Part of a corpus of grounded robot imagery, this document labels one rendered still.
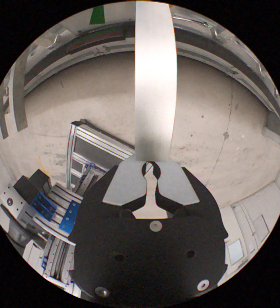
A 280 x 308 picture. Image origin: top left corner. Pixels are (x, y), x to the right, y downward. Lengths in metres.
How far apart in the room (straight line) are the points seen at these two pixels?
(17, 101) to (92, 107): 0.89
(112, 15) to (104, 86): 0.80
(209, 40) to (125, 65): 0.79
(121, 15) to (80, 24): 0.10
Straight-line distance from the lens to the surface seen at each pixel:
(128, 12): 0.32
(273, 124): 2.51
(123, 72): 0.99
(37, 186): 0.53
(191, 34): 0.36
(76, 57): 1.09
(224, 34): 0.39
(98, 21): 0.34
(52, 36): 0.43
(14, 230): 0.63
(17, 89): 0.25
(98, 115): 1.04
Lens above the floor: 0.93
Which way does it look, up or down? 59 degrees down
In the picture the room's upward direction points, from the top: 174 degrees counter-clockwise
